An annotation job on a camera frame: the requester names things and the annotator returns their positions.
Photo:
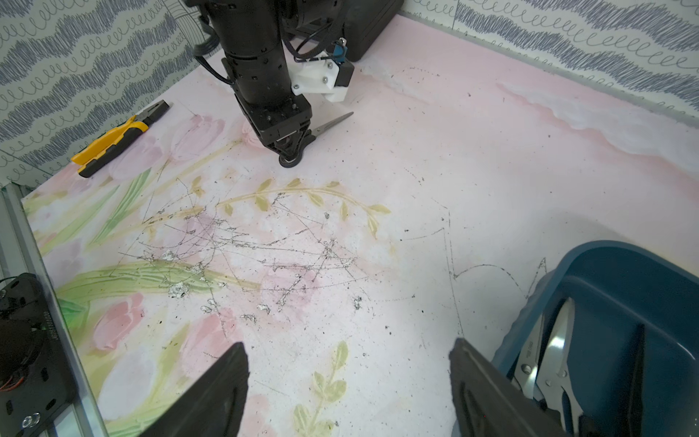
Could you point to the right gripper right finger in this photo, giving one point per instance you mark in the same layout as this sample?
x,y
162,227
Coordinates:
x,y
486,403

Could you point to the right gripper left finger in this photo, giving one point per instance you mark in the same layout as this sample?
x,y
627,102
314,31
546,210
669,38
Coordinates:
x,y
214,404

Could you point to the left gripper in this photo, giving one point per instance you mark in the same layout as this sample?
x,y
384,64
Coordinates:
x,y
284,129

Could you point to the small black handled scissors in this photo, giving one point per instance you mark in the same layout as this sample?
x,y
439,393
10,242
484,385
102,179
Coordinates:
x,y
527,367

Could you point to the black handled steel scissors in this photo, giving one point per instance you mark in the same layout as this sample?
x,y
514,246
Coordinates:
x,y
554,379

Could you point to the all black scissors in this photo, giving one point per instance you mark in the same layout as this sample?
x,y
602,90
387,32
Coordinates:
x,y
633,418

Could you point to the teal plastic storage box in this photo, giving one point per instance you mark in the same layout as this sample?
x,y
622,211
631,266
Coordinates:
x,y
616,287

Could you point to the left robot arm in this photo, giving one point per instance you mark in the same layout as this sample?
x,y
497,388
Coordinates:
x,y
273,54

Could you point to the black plastic tool case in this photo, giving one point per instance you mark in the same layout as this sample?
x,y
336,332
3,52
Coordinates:
x,y
364,22

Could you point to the yellow black pliers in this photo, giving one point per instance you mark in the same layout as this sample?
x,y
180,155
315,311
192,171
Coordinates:
x,y
116,141

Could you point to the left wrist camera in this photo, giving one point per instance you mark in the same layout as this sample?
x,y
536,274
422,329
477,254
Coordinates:
x,y
327,75

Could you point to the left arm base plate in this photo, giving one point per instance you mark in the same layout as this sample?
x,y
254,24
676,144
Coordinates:
x,y
37,384

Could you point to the aluminium rail frame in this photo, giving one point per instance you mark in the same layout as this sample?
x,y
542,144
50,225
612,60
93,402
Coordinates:
x,y
20,254

